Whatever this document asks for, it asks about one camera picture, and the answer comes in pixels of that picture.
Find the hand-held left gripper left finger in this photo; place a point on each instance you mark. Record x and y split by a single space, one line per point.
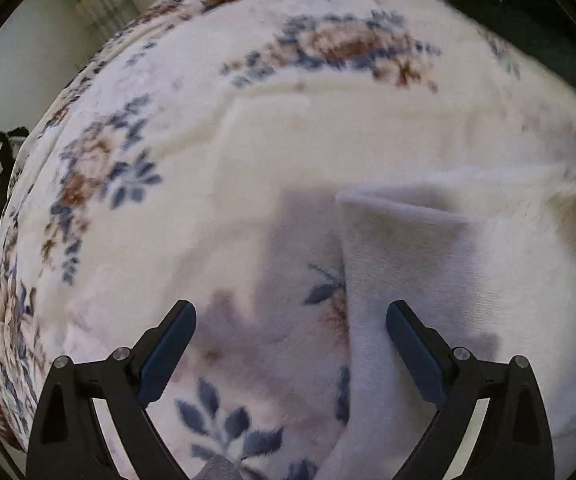
164 355

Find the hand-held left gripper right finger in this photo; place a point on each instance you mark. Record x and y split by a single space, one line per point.
417 355

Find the dark green quilt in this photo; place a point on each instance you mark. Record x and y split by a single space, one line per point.
507 0

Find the floral printed blanket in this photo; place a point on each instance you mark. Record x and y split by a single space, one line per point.
178 160

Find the black clothes pile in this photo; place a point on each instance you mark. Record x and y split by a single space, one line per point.
5 170

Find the white fleece garment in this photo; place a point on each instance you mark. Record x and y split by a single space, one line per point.
472 280

